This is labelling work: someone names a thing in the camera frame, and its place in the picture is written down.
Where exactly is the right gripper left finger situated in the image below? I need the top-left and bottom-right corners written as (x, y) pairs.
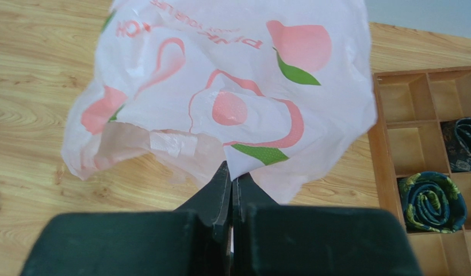
top-left (176, 161), bottom-right (232, 275)

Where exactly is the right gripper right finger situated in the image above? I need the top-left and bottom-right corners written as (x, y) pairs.
top-left (232, 173), bottom-right (278, 275)

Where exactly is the pink peach plastic bag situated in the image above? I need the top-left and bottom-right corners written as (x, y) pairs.
top-left (62, 1), bottom-right (377, 203)

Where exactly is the wooden compartment tray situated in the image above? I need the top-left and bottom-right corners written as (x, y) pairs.
top-left (369, 66), bottom-right (471, 275)

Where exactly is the dark green patterned sock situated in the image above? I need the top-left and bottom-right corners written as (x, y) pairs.
top-left (397, 171), bottom-right (468, 233)

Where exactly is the black rolled sock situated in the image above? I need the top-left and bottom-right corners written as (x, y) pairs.
top-left (441, 117), bottom-right (471, 173)

